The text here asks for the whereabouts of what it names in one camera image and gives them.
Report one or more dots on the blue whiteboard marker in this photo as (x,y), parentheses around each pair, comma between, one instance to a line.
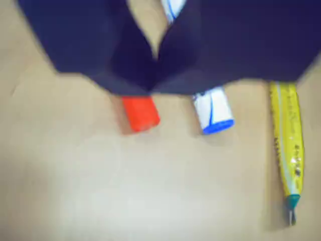
(214,110)

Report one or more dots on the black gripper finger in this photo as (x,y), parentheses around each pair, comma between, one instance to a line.
(238,42)
(82,40)

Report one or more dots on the red pen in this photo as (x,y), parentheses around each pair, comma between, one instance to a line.
(140,114)

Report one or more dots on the yellow stick packet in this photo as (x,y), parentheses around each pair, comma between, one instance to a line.
(288,140)

